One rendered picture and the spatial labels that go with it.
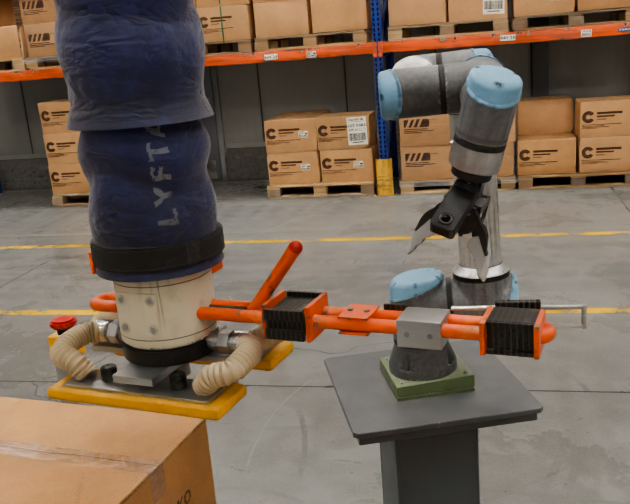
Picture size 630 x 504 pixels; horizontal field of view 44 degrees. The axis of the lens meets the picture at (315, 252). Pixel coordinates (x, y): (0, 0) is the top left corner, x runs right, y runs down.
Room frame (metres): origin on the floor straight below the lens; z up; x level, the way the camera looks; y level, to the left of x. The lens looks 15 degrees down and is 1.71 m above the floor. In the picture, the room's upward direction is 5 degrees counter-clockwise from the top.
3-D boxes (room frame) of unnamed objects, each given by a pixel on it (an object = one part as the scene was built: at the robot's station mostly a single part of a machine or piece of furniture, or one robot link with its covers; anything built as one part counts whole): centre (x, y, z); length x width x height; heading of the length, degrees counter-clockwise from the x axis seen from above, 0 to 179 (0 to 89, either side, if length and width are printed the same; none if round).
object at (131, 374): (1.31, 0.27, 1.21); 0.34 x 0.25 x 0.06; 66
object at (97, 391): (1.22, 0.31, 1.17); 0.34 x 0.10 x 0.05; 66
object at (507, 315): (1.06, -0.28, 1.27); 0.08 x 0.07 x 0.05; 66
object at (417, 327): (1.12, -0.16, 1.27); 0.07 x 0.07 x 0.04; 66
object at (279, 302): (1.21, 0.04, 1.27); 0.10 x 0.08 x 0.06; 156
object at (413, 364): (2.03, -0.28, 0.84); 0.19 x 0.19 x 0.10
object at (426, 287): (2.03, -0.28, 0.98); 0.17 x 0.15 x 0.18; 81
